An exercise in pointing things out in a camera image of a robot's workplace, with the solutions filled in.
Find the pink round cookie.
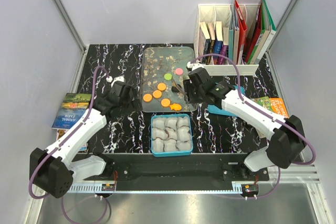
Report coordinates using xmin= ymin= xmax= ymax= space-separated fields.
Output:
xmin=175 ymin=68 xmax=183 ymax=76

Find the purple paperback book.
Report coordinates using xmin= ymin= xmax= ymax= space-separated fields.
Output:
xmin=217 ymin=27 xmax=229 ymax=65

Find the orange treehouse book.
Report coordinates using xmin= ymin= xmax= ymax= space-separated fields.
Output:
xmin=252 ymin=97 xmax=289 ymax=118

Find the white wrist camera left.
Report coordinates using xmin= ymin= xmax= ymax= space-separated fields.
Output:
xmin=106 ymin=76 xmax=125 ymax=87

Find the orange round cookie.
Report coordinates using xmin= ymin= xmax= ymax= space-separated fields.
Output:
xmin=157 ymin=83 xmax=166 ymax=91
xmin=143 ymin=93 xmax=153 ymax=102
xmin=152 ymin=90 xmax=162 ymax=99
xmin=161 ymin=98 xmax=171 ymax=107

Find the teal folder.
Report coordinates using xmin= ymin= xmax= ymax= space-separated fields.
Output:
xmin=228 ymin=3 xmax=235 ymax=61

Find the teal tin lid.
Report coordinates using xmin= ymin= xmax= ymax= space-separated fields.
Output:
xmin=207 ymin=86 xmax=247 ymax=117

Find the green folder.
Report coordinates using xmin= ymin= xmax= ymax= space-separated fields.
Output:
xmin=245 ymin=0 xmax=277 ymax=65

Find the white book organizer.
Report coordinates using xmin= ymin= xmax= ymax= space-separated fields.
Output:
xmin=193 ymin=4 xmax=259 ymax=76

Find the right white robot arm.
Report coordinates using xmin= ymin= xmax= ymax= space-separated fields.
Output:
xmin=182 ymin=67 xmax=306 ymax=180

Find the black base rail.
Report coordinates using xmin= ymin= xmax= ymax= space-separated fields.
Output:
xmin=70 ymin=152 xmax=271 ymax=192

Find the green round cookie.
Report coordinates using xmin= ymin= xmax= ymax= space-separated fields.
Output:
xmin=164 ymin=73 xmax=172 ymax=81

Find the orange fish cookie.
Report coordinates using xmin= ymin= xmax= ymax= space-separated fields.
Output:
xmin=169 ymin=103 xmax=182 ymax=111

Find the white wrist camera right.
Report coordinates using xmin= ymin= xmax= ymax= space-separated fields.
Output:
xmin=186 ymin=61 xmax=204 ymax=72

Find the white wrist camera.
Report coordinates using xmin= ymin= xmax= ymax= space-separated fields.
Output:
xmin=106 ymin=76 xmax=125 ymax=87
xmin=186 ymin=61 xmax=204 ymax=72

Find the book under Animal Farm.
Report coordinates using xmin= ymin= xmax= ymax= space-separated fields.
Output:
xmin=55 ymin=128 xmax=89 ymax=153

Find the floral glass tray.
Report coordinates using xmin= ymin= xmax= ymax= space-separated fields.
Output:
xmin=140 ymin=47 xmax=197 ymax=113

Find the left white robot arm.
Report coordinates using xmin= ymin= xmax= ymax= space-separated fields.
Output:
xmin=28 ymin=80 xmax=142 ymax=199

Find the red folder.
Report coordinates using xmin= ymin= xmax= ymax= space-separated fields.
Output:
xmin=234 ymin=0 xmax=247 ymax=64

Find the blue paperback book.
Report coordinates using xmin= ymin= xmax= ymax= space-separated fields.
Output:
xmin=213 ymin=21 xmax=223 ymax=54

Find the teal cookie tin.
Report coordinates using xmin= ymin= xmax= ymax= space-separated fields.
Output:
xmin=150 ymin=114 xmax=193 ymax=157

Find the black sandwich cookie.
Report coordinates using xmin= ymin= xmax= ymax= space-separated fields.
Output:
xmin=171 ymin=84 xmax=182 ymax=93

